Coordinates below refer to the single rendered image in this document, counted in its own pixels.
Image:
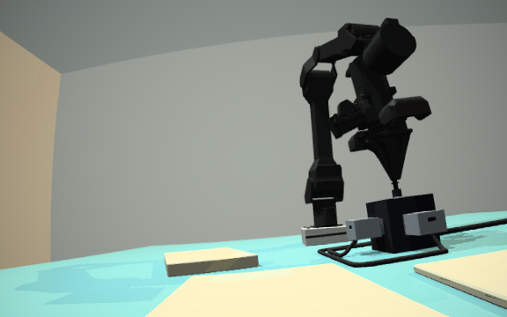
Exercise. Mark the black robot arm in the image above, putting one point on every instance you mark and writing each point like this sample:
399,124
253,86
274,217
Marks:
380,51

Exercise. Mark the flat cream rectangular slab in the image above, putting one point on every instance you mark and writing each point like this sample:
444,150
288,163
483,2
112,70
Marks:
208,260

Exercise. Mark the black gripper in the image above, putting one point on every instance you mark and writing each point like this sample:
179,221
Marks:
388,136

